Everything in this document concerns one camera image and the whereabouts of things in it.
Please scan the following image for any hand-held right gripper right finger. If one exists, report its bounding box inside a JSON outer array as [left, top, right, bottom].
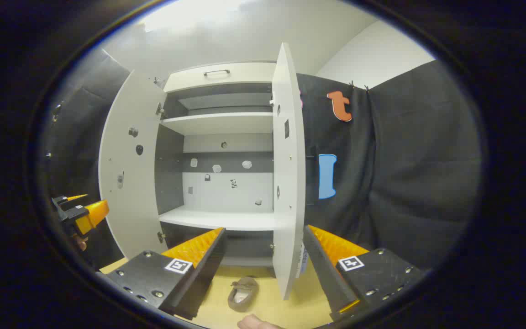
[[303, 224, 424, 323]]

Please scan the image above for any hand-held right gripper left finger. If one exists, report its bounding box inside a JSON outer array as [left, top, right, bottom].
[[105, 227, 227, 320]]

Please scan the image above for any brown fuzzy shoe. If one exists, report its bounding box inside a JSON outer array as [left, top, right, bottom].
[[227, 276, 259, 313]]

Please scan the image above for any white shoe cabinet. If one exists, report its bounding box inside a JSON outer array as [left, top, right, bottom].
[[155, 62, 276, 268]]

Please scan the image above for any white cabinet shelf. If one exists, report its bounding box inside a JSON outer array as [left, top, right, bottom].
[[160, 112, 274, 136], [159, 205, 276, 231]]

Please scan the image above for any blue box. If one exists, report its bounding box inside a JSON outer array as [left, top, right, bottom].
[[298, 242, 310, 278]]

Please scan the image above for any black backdrop cloth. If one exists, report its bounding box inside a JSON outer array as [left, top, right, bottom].
[[44, 49, 482, 270]]

